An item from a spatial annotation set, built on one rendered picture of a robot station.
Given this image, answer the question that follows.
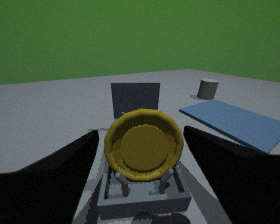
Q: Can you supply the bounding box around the olive yellow round plate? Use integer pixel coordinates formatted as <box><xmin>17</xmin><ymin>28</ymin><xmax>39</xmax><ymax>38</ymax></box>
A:
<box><xmin>104</xmin><ymin>108</ymin><xmax>184</xmax><ymax>181</ymax></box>

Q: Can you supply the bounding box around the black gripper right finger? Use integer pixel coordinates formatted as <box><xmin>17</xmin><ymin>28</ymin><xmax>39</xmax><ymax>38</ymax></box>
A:
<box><xmin>183</xmin><ymin>126</ymin><xmax>280</xmax><ymax>224</ymax></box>

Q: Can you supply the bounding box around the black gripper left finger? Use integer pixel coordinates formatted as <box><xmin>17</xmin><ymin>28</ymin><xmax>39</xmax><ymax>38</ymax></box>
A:
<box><xmin>0</xmin><ymin>130</ymin><xmax>99</xmax><ymax>224</ymax></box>

